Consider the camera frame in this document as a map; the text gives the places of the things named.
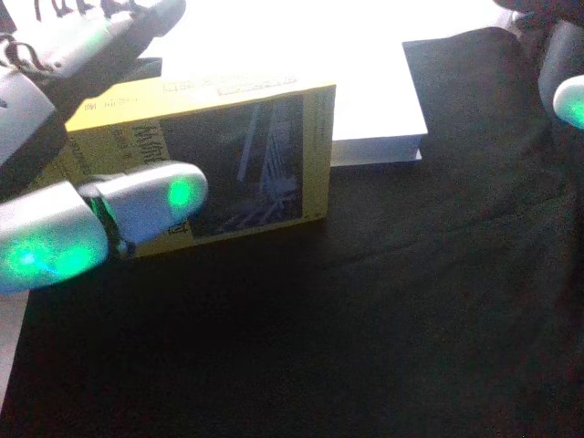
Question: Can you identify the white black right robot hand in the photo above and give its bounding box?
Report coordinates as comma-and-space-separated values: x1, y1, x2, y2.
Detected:
0, 0, 187, 81

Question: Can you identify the yellow book with dark photo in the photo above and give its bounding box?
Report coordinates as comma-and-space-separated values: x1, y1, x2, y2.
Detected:
65, 83, 338, 260

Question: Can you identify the white book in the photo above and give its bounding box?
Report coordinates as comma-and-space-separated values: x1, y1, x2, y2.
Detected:
154, 0, 429, 169

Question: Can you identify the black table cloth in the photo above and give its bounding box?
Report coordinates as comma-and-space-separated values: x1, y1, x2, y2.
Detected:
0, 26, 584, 438

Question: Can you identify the black twisted cable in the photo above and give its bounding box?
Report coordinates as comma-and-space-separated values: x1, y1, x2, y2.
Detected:
0, 34, 55, 77

